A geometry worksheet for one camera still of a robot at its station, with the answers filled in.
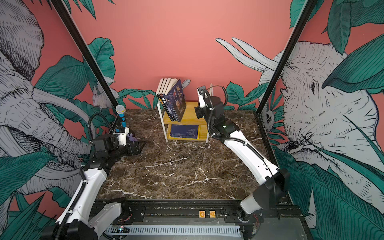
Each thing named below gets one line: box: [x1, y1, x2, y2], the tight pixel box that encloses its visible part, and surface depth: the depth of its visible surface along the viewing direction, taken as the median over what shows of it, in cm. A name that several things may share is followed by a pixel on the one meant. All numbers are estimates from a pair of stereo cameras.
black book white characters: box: [160, 93, 175, 121], surface depth 80 cm
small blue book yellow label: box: [170, 124, 199, 139], surface depth 100 cm
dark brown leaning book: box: [156, 78, 164, 100], surface depth 76 cm
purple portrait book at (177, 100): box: [167, 78, 187, 122], surface depth 83 cm
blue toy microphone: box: [115, 104, 127, 127], surface depth 91 cm
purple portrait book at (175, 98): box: [167, 78, 183, 123], surface depth 82 cm
